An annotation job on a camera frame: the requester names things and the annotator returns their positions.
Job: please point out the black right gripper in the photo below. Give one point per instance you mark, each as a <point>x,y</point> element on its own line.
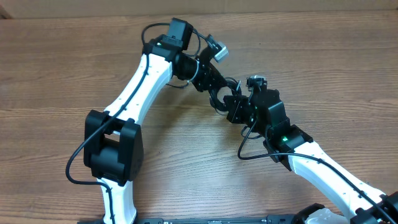
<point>236,109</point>

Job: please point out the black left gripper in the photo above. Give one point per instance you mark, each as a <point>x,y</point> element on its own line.
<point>208,83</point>

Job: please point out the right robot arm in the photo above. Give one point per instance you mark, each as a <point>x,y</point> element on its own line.
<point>264,113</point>

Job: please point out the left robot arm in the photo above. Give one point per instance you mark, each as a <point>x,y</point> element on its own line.
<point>113,145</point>

